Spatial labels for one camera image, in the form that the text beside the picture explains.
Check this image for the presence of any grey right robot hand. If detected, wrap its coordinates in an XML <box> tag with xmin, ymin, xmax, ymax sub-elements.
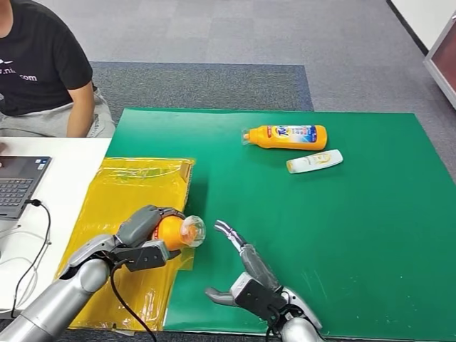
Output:
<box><xmin>205</xmin><ymin>219</ymin><xmax>282</xmax><ymax>309</ymax></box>

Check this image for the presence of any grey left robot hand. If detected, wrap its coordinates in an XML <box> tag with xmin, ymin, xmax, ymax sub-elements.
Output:
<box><xmin>115</xmin><ymin>204</ymin><xmax>186</xmax><ymax>261</ymax></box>

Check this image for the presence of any orange bottle with clear cap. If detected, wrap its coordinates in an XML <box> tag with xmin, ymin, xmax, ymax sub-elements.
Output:
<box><xmin>152</xmin><ymin>214</ymin><xmax>207</xmax><ymax>252</ymax></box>

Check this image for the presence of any white shampoo bottle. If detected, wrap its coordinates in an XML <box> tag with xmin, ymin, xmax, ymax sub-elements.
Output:
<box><xmin>285</xmin><ymin>149</ymin><xmax>344</xmax><ymax>175</ymax></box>

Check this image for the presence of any orange bottle with blue label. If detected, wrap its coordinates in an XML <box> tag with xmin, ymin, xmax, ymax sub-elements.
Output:
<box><xmin>241</xmin><ymin>124</ymin><xmax>328</xmax><ymax>152</ymax></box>

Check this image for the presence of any yellow plastic-wrapped cardboard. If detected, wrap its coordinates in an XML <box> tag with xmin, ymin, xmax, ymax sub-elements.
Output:
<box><xmin>55</xmin><ymin>157</ymin><xmax>196</xmax><ymax>332</ymax></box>

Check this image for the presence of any green table mat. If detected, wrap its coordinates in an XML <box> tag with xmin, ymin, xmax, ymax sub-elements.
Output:
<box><xmin>106</xmin><ymin>108</ymin><xmax>456</xmax><ymax>342</ymax></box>

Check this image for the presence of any grey laptop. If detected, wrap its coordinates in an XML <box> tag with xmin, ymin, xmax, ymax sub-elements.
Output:
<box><xmin>0</xmin><ymin>156</ymin><xmax>52</xmax><ymax>222</ymax></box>

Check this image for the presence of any person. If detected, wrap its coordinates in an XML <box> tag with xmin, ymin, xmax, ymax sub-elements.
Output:
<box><xmin>0</xmin><ymin>0</ymin><xmax>116</xmax><ymax>155</ymax></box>

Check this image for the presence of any white-framed panel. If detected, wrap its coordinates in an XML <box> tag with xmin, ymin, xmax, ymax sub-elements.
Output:
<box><xmin>423</xmin><ymin>10</ymin><xmax>456</xmax><ymax>110</ymax></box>

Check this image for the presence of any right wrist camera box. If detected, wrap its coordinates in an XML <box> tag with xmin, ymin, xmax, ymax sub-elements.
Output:
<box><xmin>231</xmin><ymin>272</ymin><xmax>287</xmax><ymax>323</ymax></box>

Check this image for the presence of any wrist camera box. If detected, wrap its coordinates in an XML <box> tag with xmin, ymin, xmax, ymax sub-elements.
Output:
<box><xmin>109</xmin><ymin>239</ymin><xmax>171</xmax><ymax>274</ymax></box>
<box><xmin>231</xmin><ymin>272</ymin><xmax>287</xmax><ymax>323</ymax></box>

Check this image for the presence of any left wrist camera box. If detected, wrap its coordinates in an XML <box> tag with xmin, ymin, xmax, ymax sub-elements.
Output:
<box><xmin>109</xmin><ymin>239</ymin><xmax>171</xmax><ymax>274</ymax></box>

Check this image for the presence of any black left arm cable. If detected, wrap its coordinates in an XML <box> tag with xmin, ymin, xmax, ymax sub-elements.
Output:
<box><xmin>109</xmin><ymin>258</ymin><xmax>158</xmax><ymax>342</ymax></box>

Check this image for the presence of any black laptop cable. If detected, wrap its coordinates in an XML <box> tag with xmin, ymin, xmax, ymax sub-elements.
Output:
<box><xmin>10</xmin><ymin>198</ymin><xmax>52</xmax><ymax>320</ymax></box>

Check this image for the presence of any white cable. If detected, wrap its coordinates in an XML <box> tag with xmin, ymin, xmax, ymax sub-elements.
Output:
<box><xmin>0</xmin><ymin>225</ymin><xmax>53</xmax><ymax>308</ymax></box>

